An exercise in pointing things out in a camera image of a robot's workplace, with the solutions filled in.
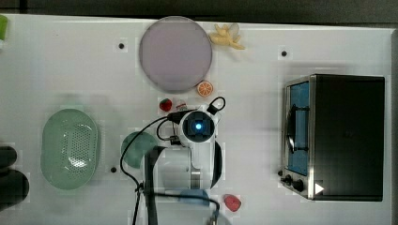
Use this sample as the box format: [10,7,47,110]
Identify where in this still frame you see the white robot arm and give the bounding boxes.
[153,105,222,191]

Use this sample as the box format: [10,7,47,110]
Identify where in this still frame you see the green oval strainer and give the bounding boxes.
[40,109,100,190]

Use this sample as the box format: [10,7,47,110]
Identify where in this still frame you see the orange slice toy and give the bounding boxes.
[196,81,214,98]

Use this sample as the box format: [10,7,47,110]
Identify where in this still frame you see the strawberry toy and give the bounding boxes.
[159,98,173,112]

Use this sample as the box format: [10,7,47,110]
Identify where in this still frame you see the purple round plate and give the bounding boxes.
[139,16,212,93]

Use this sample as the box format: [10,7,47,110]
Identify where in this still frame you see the red pink toy fruit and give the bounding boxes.
[223,194,241,212]

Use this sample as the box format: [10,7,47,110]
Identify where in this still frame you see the silver black toaster oven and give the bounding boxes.
[278,74,386,202]

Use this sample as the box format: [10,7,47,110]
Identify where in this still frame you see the green object at edge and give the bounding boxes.
[0,15,8,41]

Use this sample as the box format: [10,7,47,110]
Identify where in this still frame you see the black cable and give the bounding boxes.
[119,96,227,225]

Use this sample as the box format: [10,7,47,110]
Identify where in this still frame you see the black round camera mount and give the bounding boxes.
[0,146,29,211]

